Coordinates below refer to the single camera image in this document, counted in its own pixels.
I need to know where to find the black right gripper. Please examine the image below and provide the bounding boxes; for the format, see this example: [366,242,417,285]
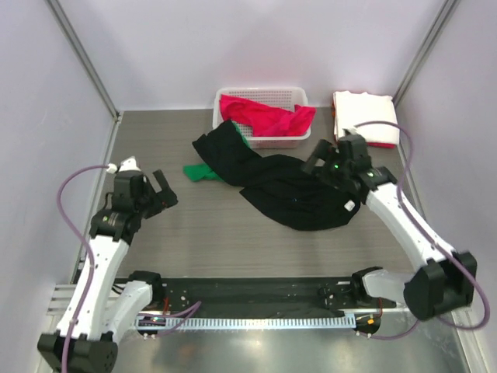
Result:
[301,139,351,193]

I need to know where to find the green t shirt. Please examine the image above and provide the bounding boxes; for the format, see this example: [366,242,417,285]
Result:
[183,120,259,187]

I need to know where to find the black t shirt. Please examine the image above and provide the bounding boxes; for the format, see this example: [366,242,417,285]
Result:
[193,120,360,232]

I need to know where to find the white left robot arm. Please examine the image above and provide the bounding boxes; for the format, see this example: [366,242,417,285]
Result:
[37,166,178,372]

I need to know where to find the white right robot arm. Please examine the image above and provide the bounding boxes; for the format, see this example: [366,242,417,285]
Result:
[302,134,477,321]

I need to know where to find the folded white t shirt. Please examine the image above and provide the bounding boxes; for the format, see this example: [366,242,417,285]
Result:
[334,91,400,145]

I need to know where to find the pink t shirt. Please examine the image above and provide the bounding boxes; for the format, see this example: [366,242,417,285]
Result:
[220,94,316,137]

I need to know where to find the white perforated plastic basket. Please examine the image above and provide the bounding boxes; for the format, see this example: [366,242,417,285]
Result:
[212,87,317,148]

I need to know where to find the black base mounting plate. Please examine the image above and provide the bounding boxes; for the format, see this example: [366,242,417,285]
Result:
[144,277,388,319]

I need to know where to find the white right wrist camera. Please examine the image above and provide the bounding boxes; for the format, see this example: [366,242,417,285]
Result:
[337,127,361,141]

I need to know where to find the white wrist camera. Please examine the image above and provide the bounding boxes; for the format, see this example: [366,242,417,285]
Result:
[106,156,142,174]
[337,127,361,141]

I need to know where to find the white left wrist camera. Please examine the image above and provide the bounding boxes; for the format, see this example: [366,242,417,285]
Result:
[106,156,142,174]

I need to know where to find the aluminium front rail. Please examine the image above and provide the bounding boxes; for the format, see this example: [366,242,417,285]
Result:
[47,283,126,315]

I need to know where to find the white slotted cable duct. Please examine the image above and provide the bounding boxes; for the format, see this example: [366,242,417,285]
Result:
[134,313,356,333]

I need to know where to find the right aluminium frame post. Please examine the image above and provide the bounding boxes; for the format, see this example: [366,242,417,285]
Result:
[393,0,461,107]

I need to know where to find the aluminium frame post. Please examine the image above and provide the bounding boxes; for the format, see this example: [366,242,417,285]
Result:
[393,0,461,107]
[45,0,120,121]

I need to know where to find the left aluminium frame post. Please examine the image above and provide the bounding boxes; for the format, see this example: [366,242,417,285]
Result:
[45,0,120,121]

